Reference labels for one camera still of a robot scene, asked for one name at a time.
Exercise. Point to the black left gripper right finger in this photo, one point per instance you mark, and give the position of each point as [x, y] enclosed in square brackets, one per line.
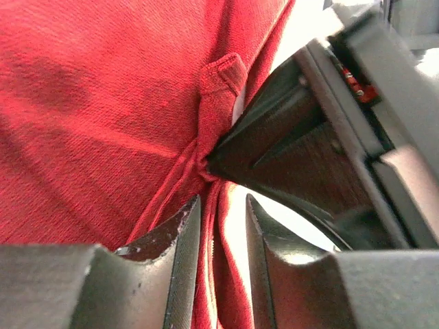
[295, 284]

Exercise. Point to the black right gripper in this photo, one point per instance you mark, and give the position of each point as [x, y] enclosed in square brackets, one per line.
[353, 125]

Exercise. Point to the red cloth napkin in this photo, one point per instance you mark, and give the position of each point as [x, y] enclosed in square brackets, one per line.
[108, 111]

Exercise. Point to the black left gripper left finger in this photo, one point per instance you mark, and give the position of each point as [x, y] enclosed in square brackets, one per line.
[149, 283]

